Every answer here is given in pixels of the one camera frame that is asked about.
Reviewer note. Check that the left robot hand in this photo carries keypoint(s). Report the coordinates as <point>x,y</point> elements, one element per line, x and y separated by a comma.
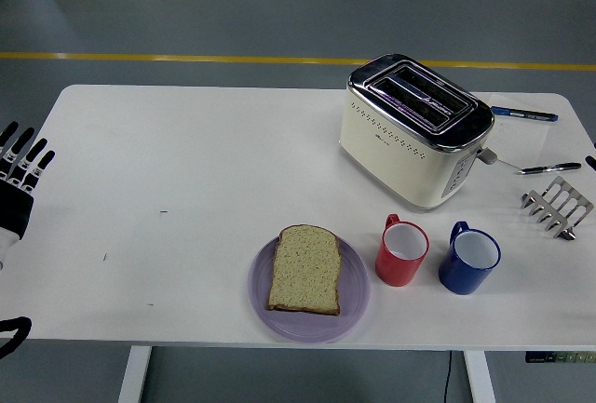
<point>14,207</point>

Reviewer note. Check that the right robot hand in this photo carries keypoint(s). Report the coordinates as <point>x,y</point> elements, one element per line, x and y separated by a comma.
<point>591,161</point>

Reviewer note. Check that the purple plastic plate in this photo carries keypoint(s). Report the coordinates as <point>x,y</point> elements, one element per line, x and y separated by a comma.
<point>354,291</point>

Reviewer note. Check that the brown bread slice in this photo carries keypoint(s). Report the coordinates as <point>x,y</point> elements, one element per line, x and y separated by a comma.
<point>305,272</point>

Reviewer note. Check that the black ballpoint pen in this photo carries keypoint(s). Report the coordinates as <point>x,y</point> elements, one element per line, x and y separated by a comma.
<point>554,168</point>

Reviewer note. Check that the metal toast rack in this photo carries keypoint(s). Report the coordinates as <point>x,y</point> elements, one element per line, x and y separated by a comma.
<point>584,210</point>

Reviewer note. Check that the blue marker pen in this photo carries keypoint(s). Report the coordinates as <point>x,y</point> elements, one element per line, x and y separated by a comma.
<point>521,113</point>

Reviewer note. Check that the blue enamel mug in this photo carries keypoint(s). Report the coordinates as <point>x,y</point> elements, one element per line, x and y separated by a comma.
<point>458,279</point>

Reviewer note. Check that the cream and chrome toaster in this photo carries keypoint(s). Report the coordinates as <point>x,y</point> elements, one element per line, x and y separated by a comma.
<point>396,156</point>

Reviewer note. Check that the table height control panel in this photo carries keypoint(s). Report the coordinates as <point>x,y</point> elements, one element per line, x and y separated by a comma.
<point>559,357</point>

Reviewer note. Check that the white table leg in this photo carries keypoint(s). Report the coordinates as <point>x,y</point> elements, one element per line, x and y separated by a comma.
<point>135,375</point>
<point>479,375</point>

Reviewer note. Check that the red enamel mug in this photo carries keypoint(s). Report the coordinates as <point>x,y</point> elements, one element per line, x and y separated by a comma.
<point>396,272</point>

